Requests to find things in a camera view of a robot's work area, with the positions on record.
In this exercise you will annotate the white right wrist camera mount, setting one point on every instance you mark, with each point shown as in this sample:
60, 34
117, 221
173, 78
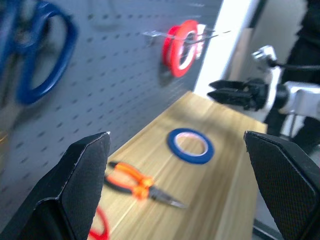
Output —
274, 80

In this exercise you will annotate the metal pegboard hook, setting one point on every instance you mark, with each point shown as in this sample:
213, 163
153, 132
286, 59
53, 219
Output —
155, 34

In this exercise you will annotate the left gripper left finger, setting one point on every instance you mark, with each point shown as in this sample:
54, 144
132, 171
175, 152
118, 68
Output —
75, 190

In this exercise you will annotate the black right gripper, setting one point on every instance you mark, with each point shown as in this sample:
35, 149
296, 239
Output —
258, 95

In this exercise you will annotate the white tape roll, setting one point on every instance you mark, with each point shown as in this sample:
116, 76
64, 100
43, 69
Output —
201, 47

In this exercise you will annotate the red tape roll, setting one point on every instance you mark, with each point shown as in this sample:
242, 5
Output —
172, 62

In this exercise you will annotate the blue tape roll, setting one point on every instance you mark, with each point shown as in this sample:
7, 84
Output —
172, 147

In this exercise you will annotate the grey pegboard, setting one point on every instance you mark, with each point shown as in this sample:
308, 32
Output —
112, 87

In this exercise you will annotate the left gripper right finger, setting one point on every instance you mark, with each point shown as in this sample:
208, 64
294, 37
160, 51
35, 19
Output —
287, 185

